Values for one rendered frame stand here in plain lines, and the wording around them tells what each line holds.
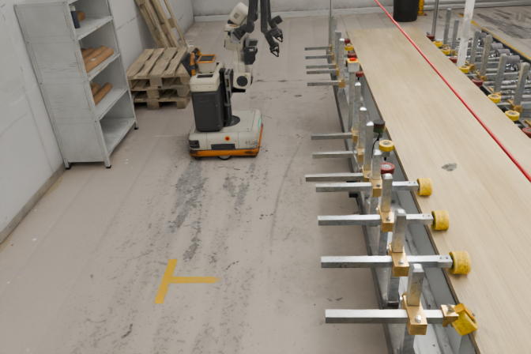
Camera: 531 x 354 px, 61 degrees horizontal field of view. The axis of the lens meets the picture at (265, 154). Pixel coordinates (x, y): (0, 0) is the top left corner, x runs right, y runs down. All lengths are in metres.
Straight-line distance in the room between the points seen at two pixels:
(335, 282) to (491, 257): 1.30
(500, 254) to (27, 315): 2.65
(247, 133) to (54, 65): 1.77
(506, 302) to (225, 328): 1.58
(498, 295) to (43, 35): 3.73
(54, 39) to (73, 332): 2.37
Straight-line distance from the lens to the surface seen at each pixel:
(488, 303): 1.74
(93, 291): 3.23
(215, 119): 4.18
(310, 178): 2.35
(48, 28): 4.22
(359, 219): 1.89
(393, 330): 1.84
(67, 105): 4.41
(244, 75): 4.15
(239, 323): 2.78
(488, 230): 2.05
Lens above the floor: 2.10
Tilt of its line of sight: 29 degrees down
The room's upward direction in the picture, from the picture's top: 4 degrees counter-clockwise
